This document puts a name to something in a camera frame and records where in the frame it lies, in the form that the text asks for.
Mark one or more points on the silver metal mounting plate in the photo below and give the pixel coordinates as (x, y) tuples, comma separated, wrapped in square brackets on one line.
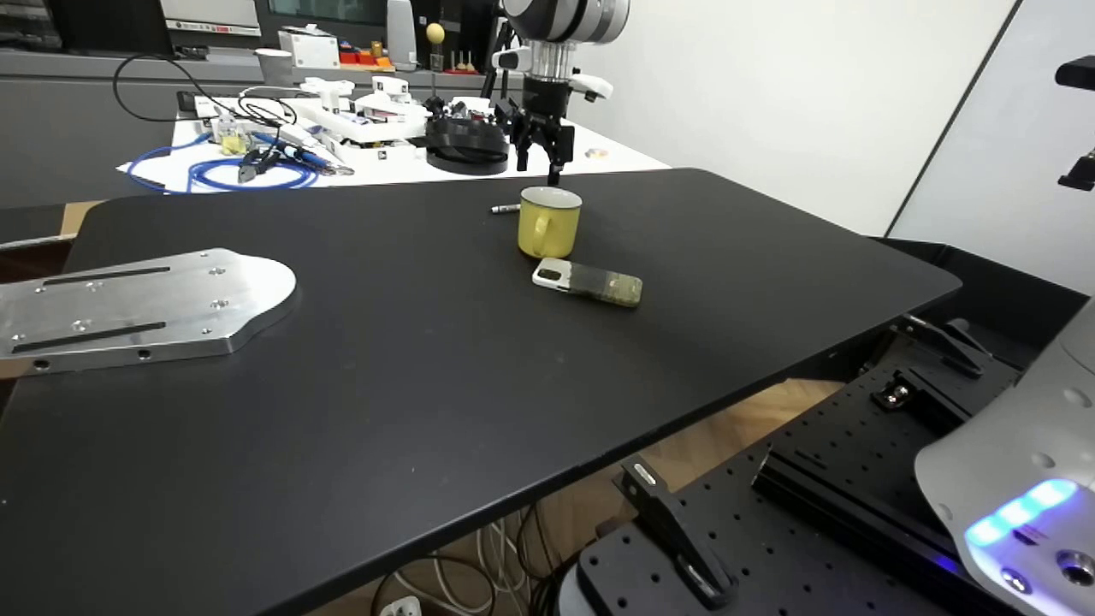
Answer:
[(180, 307)]

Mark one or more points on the black optical breadboard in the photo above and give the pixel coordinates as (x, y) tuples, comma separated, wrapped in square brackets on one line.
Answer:
[(818, 519)]

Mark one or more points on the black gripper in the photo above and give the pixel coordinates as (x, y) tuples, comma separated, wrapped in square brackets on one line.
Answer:
[(537, 118)]

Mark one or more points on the yellow ceramic mug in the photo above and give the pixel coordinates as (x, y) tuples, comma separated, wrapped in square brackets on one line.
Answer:
[(550, 221)]

